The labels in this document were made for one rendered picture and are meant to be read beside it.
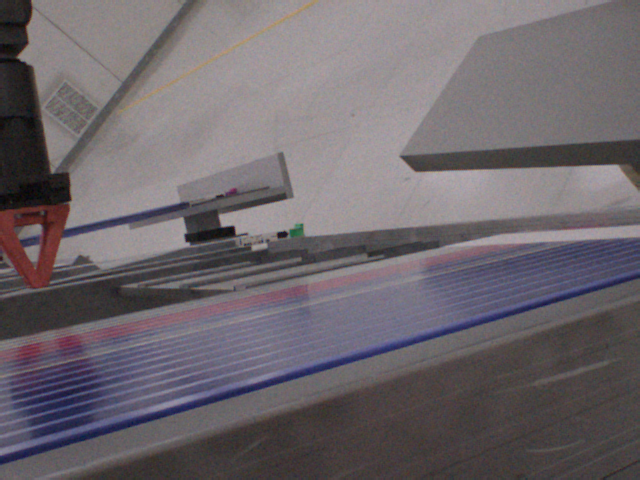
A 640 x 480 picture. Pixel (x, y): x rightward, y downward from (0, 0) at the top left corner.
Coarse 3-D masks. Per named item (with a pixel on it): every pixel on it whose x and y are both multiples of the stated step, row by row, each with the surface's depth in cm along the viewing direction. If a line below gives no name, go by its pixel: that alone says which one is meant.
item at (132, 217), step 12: (228, 192) 117; (180, 204) 113; (120, 216) 108; (132, 216) 109; (144, 216) 110; (72, 228) 104; (84, 228) 105; (96, 228) 106; (24, 240) 100; (36, 240) 101; (0, 252) 99
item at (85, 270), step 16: (224, 240) 83; (240, 240) 84; (144, 256) 78; (160, 256) 79; (176, 256) 80; (192, 256) 81; (64, 272) 74; (80, 272) 74; (96, 272) 75; (0, 288) 71; (16, 288) 71
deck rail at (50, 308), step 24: (192, 264) 90; (216, 264) 91; (48, 288) 81; (72, 288) 83; (96, 288) 84; (0, 312) 79; (24, 312) 80; (48, 312) 81; (72, 312) 82; (96, 312) 84; (120, 312) 85; (0, 336) 79
